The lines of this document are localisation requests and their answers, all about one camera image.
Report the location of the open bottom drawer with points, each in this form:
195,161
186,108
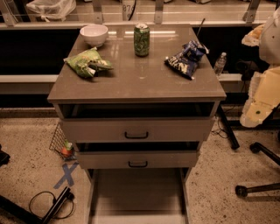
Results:
138,196

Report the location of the brown drawer cabinet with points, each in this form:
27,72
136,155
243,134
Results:
139,88

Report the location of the green chip bag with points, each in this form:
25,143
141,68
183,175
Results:
88,63

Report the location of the white bowl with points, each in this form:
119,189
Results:
94,34

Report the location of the black stand leg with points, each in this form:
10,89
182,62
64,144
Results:
28,217

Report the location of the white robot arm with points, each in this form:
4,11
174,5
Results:
269,46

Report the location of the clear water bottle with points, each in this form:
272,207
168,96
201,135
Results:
220,64

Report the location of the clear plastic bag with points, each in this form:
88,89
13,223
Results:
51,10

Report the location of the top drawer with handle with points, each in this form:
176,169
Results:
136,130

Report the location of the blue tape cross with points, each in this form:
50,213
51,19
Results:
67,176

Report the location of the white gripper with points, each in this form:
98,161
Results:
271,44

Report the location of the wire mesh basket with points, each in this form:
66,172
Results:
61,145

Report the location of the black table leg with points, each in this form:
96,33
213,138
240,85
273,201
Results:
230,134

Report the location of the blue chip bag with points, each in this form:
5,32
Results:
186,62

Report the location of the green soda can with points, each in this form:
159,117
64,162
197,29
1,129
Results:
141,39

